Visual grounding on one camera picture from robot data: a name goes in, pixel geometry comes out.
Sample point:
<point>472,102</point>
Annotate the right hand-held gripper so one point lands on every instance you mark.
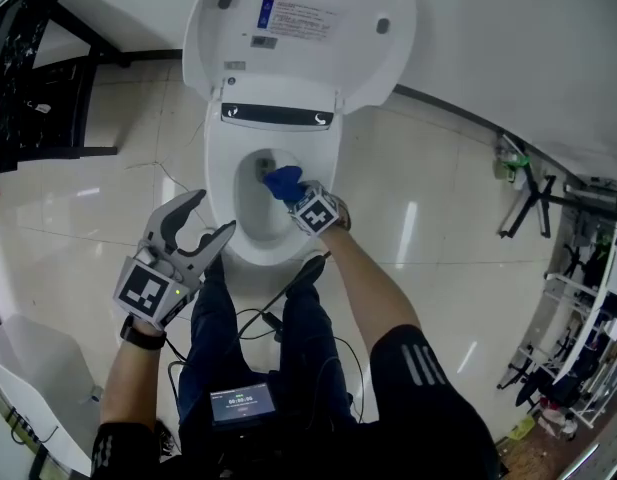
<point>315,213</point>

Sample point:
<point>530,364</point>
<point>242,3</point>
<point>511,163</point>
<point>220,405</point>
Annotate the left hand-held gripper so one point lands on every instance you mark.
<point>145,290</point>

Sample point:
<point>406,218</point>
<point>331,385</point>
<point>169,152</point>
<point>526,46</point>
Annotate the blue cloth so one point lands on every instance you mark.
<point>283,180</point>

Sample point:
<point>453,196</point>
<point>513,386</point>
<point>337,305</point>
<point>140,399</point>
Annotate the white toilet seat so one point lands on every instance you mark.
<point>220,188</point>

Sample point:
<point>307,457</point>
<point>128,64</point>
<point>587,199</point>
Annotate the person's right forearm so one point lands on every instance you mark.
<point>368,293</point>

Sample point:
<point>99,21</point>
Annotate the person's left forearm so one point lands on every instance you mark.
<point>128,383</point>

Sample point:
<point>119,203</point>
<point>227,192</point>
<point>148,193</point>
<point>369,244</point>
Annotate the white toilet bowl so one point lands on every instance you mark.
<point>255,208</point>

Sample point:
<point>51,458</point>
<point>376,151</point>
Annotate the black toilet control panel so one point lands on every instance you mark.
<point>278,116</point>

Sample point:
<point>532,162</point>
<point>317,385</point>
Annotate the white toilet lid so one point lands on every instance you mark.
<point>298,33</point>

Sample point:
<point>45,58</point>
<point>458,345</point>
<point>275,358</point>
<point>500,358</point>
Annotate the person's right hand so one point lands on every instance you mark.
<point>345,217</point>

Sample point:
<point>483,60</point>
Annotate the person's black shoe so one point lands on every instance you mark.
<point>308,268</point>
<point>217,268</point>

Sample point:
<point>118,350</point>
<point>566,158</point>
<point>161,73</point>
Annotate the person's dark blue trousers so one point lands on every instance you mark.
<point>213,338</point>

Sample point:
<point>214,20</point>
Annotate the black wristwatch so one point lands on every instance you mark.
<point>140,337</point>

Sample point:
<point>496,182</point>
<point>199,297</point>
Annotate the black screen device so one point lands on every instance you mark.
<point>243,404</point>

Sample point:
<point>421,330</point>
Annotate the green and white tool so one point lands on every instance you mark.
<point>513,165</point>

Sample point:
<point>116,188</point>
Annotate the black marble table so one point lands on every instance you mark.
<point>33,103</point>

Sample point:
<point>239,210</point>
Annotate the person's black striped shirt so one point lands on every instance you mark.
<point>428,408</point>

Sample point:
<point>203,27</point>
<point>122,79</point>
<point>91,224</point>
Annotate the black tripod stand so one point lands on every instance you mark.
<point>540,200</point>

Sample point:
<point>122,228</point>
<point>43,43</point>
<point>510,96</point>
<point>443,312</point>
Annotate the black power strip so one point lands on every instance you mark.
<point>28,425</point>

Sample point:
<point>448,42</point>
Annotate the black office chair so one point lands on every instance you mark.
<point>543,385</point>

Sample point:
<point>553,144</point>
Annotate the white shelving rack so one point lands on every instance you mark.
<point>595,298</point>

